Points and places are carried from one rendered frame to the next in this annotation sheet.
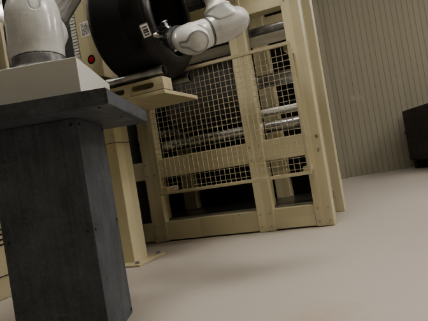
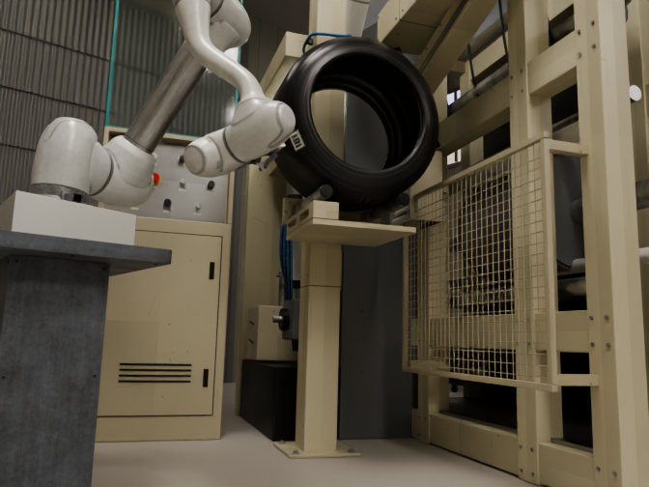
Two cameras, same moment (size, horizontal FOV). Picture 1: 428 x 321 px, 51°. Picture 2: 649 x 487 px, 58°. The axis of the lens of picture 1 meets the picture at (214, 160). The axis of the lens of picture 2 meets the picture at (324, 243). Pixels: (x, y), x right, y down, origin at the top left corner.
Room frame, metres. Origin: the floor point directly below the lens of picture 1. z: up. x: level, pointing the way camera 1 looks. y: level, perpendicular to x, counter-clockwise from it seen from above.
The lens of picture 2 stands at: (0.87, -1.30, 0.42)
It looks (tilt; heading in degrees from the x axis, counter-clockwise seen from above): 9 degrees up; 50
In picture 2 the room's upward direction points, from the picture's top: 2 degrees clockwise
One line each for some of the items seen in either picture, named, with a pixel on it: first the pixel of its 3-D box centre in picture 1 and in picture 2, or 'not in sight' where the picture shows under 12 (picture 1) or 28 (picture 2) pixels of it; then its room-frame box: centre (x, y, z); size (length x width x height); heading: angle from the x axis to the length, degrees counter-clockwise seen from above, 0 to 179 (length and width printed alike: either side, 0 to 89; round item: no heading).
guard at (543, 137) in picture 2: (221, 123); (462, 272); (2.49, -0.07, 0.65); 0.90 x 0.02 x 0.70; 68
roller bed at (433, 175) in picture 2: not in sight; (415, 189); (2.71, 0.33, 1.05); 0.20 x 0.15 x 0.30; 68
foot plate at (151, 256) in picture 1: (130, 259); (315, 447); (2.35, 0.51, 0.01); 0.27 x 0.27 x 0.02; 68
